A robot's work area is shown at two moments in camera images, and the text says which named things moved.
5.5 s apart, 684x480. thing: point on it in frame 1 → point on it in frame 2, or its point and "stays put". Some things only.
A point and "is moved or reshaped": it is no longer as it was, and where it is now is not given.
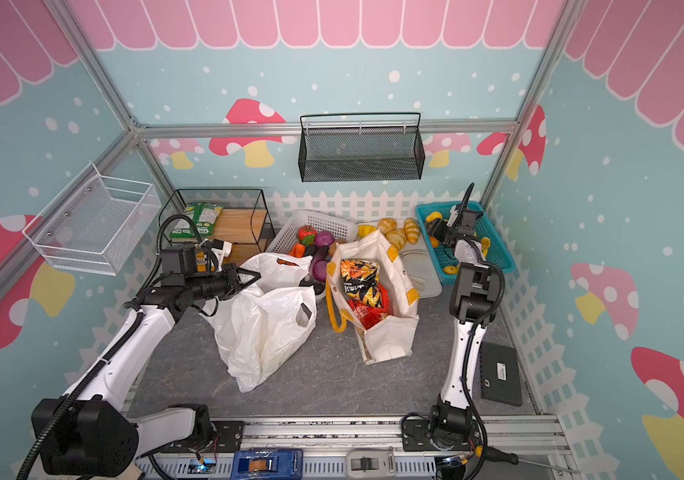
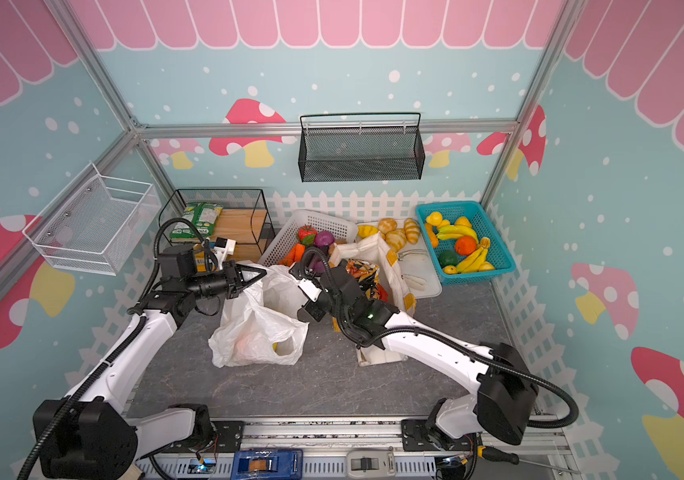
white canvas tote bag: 394,337 stays put
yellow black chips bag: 360,279 stays put
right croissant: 412,230 stays put
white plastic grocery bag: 264,325 is moved or reshaped
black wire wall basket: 356,147 stays put
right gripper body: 463,216 → 312,291
